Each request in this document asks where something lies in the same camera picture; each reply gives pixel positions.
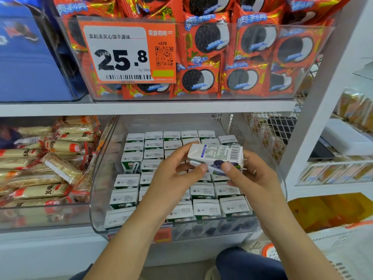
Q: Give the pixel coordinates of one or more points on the clear plastic display bin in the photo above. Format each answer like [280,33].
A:
[271,198]
[44,215]

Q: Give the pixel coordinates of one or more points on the person's right forearm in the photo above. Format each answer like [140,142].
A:
[300,256]

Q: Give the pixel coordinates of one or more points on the person's left hand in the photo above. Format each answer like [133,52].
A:
[169,186]

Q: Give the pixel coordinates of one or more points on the person's right hand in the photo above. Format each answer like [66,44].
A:
[259,186]

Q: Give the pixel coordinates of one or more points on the rows of white juice cartons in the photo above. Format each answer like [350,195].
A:
[137,172]

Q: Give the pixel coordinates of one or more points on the person's right white shoe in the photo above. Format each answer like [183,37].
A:
[213,273]

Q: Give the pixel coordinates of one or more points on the pile of yellow wafer bars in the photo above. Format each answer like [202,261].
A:
[46,166]

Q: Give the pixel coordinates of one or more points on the person's left forearm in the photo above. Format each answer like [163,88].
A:
[119,256]

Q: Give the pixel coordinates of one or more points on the small orange price tag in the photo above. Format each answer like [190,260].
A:
[163,233]

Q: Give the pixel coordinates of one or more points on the large white orange price tag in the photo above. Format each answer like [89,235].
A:
[122,52]

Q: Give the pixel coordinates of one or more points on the blue cardboard display box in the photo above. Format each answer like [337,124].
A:
[32,58]

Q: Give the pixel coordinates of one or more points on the person's blue jeans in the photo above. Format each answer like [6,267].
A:
[245,265]

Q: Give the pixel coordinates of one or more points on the stack of red cookie packets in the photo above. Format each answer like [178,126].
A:
[256,46]

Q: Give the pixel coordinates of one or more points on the pile of blue snack packets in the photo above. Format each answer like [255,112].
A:
[9,137]

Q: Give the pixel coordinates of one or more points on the white flat box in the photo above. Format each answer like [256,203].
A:
[349,135]

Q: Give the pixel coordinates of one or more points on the blueberry juice carton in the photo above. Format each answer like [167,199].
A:
[215,157]

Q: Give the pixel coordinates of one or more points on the yellow orange snack packet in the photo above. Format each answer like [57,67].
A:
[332,211]

